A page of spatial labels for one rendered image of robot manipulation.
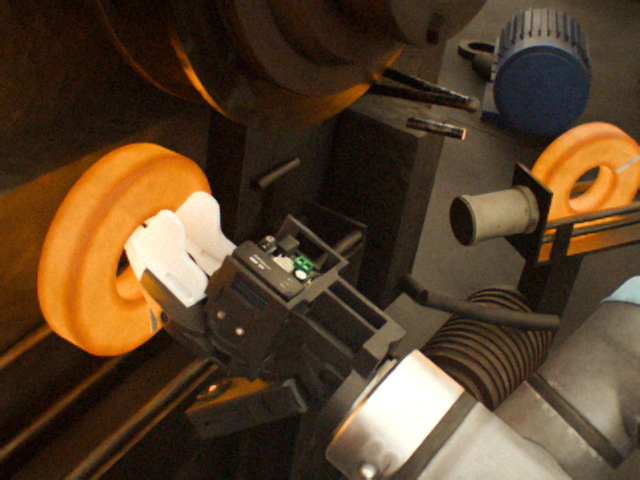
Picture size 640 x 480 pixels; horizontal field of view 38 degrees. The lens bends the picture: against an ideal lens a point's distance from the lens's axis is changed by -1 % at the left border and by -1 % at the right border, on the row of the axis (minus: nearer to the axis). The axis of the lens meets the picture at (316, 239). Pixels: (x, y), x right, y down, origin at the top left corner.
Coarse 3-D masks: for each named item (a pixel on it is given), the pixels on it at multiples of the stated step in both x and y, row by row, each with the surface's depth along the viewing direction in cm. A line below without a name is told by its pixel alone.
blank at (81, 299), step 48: (144, 144) 65; (96, 192) 60; (144, 192) 62; (192, 192) 68; (48, 240) 60; (96, 240) 60; (48, 288) 61; (96, 288) 62; (96, 336) 64; (144, 336) 69
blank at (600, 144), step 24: (552, 144) 110; (576, 144) 108; (600, 144) 109; (624, 144) 111; (552, 168) 109; (576, 168) 110; (600, 168) 115; (624, 168) 113; (600, 192) 116; (624, 192) 115; (552, 216) 113
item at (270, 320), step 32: (288, 224) 62; (256, 256) 58; (288, 256) 61; (224, 288) 58; (256, 288) 58; (288, 288) 57; (320, 288) 58; (352, 288) 59; (224, 320) 60; (256, 320) 57; (288, 320) 57; (320, 320) 59; (352, 320) 58; (384, 320) 58; (224, 352) 60; (256, 352) 58; (288, 352) 60; (320, 352) 59; (352, 352) 58; (384, 352) 56; (320, 384) 60; (352, 384) 57; (320, 416) 57
